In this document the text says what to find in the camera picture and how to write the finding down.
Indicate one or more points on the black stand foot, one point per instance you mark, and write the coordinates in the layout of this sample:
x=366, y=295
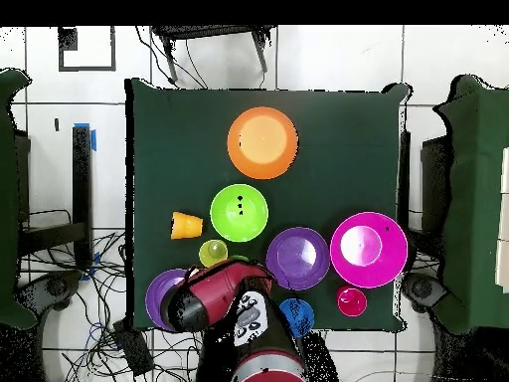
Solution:
x=55, y=286
x=421, y=288

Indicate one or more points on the blue tape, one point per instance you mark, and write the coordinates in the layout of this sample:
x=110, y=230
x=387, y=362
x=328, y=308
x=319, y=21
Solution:
x=94, y=141

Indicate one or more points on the white boxes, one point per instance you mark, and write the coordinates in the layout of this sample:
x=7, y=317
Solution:
x=504, y=219

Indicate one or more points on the black chair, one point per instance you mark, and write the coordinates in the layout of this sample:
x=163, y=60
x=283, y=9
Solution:
x=210, y=31

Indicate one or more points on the black table frame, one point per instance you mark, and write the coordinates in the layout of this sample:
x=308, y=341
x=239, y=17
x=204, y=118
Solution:
x=435, y=179
x=81, y=179

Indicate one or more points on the dark green table cloth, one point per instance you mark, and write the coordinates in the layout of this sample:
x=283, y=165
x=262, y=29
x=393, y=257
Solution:
x=338, y=159

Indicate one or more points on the large pink bowl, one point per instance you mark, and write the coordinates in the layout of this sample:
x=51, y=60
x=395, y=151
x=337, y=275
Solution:
x=381, y=270

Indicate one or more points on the green cloth side table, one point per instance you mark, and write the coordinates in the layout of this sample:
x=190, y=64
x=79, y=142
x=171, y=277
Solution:
x=8, y=199
x=473, y=199

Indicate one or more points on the yellow cup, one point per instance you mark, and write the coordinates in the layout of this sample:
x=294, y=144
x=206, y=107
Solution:
x=206, y=256

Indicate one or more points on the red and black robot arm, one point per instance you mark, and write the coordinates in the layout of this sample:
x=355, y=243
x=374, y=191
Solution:
x=214, y=294

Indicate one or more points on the orange cup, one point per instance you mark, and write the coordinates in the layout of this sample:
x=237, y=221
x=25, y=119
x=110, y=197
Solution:
x=187, y=226

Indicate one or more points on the purple bowl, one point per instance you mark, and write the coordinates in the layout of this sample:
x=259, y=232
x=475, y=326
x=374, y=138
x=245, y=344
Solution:
x=157, y=296
x=298, y=258

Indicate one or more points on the red cup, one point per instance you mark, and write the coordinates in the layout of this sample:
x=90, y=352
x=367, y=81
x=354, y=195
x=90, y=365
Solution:
x=352, y=301

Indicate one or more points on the blue bowl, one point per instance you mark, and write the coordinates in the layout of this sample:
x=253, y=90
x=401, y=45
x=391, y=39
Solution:
x=300, y=314

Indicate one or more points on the large orange bowl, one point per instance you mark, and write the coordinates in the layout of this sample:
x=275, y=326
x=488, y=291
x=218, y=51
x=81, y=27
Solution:
x=262, y=143

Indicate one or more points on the green bowl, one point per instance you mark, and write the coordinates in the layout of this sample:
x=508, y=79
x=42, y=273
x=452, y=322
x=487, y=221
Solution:
x=238, y=227

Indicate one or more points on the black power strip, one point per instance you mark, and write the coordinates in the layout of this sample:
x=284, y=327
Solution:
x=133, y=350

